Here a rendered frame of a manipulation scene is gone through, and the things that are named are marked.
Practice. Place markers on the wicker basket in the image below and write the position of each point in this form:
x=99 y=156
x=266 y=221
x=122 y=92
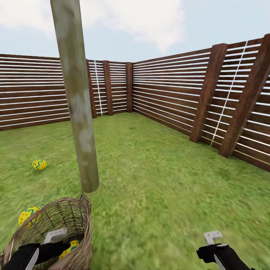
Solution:
x=81 y=255

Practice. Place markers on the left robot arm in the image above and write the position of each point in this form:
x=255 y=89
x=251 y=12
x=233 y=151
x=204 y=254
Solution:
x=26 y=257

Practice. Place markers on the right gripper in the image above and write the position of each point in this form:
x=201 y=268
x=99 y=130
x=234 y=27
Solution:
x=205 y=253

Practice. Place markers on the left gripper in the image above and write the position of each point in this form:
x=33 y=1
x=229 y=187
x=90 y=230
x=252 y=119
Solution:
x=53 y=250

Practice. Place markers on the easter egg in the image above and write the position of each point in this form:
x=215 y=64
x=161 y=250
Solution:
x=73 y=244
x=39 y=164
x=26 y=214

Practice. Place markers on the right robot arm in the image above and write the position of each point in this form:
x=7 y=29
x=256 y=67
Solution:
x=225 y=257

